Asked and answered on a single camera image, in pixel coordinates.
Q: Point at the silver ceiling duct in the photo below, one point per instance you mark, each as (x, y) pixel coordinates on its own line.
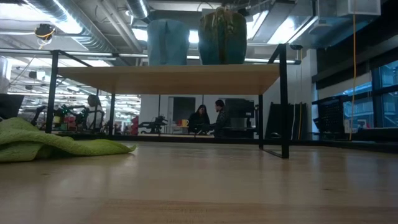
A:
(84, 28)

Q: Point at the blue mug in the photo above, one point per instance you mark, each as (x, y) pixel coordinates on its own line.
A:
(168, 43)

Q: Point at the wooden shelf with black frame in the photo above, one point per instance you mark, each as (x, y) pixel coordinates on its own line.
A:
(171, 79)

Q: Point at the dark monitor screen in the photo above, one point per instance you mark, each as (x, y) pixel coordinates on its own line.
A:
(11, 107)

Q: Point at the yellow background mug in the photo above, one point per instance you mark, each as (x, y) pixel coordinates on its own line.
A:
(185, 123)

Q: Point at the black leaning panels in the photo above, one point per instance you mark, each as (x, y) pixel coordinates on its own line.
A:
(281, 121)

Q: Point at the person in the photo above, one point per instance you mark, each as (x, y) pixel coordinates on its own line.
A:
(94, 115)
(221, 119)
(199, 121)

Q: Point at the black background robot arm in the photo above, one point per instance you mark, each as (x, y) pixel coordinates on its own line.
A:
(154, 124)

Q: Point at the black round ceiling device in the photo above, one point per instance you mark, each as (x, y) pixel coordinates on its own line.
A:
(44, 31)

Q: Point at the brown glazed ceramic mug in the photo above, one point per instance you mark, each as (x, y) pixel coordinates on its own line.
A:
(222, 37)

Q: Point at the black perforated crate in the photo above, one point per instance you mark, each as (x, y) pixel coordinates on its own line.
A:
(331, 118)

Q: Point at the black background monitor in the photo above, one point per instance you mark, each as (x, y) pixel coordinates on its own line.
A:
(240, 110)

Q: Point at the green cloth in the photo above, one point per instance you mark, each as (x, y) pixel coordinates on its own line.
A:
(37, 141)

